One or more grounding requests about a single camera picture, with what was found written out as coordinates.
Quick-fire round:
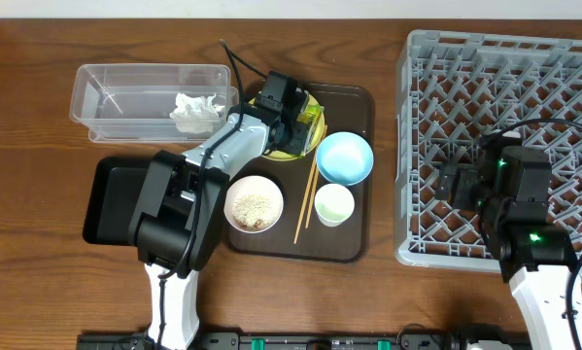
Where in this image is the green orange snack wrapper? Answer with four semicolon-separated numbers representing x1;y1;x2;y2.
297;99;324;142

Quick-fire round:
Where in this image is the white bowl with rice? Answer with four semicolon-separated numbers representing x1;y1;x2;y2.
223;175;284;233

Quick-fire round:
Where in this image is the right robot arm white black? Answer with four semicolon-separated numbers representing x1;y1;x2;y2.
435;145;582;349

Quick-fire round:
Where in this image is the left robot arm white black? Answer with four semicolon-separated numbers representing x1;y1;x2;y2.
128;90;324;349

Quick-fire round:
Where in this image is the grey dishwasher rack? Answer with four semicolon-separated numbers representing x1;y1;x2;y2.
394;30;582;277

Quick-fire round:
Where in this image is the clear plastic waste bin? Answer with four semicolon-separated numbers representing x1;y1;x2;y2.
69;63;238;143

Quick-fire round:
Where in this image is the black food waste tray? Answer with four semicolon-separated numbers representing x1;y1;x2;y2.
83;156;169;246

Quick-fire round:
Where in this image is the wooden chopstick right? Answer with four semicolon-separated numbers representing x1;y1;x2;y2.
305;157;320;229

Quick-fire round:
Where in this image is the wooden chopstick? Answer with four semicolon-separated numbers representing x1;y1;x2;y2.
293;124;328;245
305;157;320;229

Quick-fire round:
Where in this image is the light blue bowl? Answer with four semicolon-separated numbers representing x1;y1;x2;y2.
317;131;374;187

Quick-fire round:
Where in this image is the pale green cup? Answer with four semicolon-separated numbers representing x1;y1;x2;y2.
314;184;355;228

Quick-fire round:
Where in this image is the wooden chopstick left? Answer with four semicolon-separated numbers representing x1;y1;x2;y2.
293;124;328;245

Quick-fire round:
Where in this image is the dark brown serving tray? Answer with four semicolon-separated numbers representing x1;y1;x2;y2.
224;83;374;263

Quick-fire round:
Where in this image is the crumpled white tissue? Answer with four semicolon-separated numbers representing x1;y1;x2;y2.
169;93;222;134

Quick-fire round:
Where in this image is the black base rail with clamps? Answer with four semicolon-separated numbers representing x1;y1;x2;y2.
76;322;534;350

